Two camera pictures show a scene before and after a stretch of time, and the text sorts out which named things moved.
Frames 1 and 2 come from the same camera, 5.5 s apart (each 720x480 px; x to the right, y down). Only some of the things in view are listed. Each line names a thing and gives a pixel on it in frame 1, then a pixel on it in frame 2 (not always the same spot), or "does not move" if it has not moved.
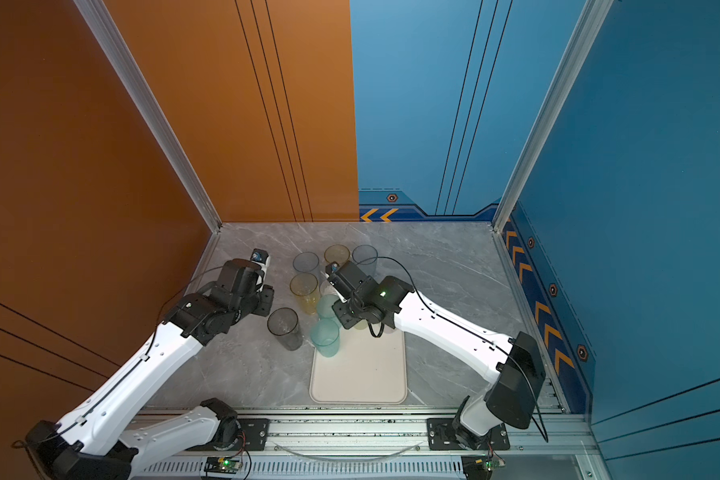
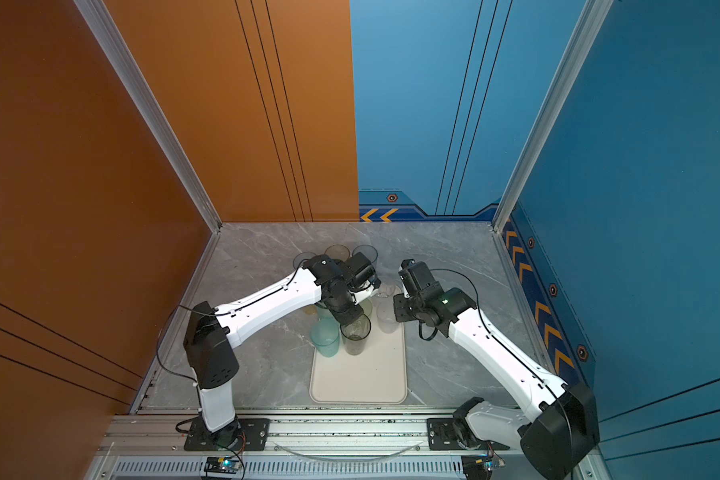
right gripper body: (349, 312) to (408, 308)
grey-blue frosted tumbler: (306, 262) does not move
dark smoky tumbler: (283, 323) to (355, 333)
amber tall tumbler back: (337, 253) does not move
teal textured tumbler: (325, 336) does not move
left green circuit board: (223, 465) does not move
